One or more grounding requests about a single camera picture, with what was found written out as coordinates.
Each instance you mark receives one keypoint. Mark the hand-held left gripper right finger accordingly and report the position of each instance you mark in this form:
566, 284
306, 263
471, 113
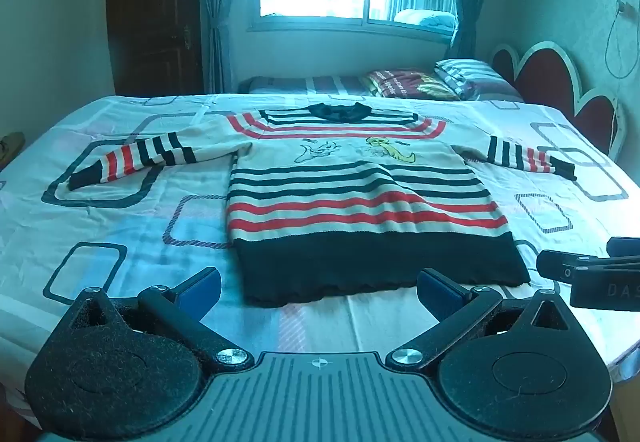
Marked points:
439, 294

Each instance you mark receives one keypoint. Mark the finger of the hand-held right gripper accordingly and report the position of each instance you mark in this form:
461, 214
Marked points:
555, 264
625, 246

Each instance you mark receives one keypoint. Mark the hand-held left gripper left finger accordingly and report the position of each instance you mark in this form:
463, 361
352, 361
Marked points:
200, 294

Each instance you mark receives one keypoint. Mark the striped knit sweater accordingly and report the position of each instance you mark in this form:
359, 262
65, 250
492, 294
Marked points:
360, 202

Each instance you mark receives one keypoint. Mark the patterned white bed sheet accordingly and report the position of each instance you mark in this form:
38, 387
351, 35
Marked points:
125, 232

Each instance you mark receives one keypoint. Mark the red scalloped headboard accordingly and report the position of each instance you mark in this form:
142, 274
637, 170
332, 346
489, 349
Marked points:
550, 72

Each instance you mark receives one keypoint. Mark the striped folded quilt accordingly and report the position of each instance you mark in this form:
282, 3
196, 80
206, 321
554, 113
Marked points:
470, 74

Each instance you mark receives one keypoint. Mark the red printed folded blanket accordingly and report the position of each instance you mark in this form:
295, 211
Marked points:
410, 82

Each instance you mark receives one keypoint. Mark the striped mattress cover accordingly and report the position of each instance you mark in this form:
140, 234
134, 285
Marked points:
305, 84

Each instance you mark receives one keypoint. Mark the brown object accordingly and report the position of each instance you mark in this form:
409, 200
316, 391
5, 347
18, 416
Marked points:
11, 144

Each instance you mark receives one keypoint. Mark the white bedding on windowsill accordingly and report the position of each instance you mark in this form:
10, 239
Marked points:
425, 17

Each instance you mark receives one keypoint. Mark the dark wooden door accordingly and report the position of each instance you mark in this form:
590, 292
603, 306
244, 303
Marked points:
150, 7

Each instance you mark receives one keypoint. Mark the wall socket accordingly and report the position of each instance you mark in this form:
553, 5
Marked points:
622, 7

